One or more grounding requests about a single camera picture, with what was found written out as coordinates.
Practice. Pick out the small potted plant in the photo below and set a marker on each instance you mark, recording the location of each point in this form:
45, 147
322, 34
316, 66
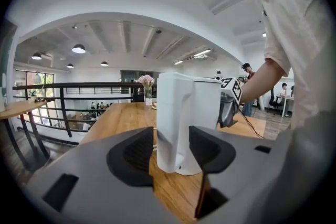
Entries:
32, 98

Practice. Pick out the person's white shirt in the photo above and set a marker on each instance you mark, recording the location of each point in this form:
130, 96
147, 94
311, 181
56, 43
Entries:
296, 34

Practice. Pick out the black balcony railing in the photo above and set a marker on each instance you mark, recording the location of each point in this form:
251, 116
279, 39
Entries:
97, 90

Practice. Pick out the person's right forearm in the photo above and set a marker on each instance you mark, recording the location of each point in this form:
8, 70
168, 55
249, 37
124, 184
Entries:
262, 81

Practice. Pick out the black railing with wooden handrail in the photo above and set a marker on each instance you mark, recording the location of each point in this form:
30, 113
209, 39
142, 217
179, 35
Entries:
62, 102

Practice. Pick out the glass vase with pink flowers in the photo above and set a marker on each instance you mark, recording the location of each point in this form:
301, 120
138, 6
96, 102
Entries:
146, 80

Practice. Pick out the white electric kettle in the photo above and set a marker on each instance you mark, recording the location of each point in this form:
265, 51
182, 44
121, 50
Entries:
173, 102

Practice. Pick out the desk with white legs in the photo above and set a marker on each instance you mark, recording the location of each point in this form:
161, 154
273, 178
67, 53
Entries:
287, 97

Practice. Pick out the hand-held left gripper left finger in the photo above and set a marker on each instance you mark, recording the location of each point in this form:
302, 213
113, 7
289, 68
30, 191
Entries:
92, 160

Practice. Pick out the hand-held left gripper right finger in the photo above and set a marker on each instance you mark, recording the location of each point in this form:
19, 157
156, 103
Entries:
249, 165

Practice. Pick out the white globe lamp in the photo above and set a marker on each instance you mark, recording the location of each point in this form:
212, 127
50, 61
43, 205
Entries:
37, 78

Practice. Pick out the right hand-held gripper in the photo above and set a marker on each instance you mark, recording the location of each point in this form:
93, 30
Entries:
232, 89

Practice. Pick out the black office chair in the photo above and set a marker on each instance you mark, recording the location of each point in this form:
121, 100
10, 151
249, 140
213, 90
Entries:
274, 102

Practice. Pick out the round wooden table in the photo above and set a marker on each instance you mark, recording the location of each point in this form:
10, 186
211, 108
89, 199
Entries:
21, 107

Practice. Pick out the large black pendant lamp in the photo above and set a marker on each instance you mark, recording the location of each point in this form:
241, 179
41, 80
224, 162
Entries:
78, 49

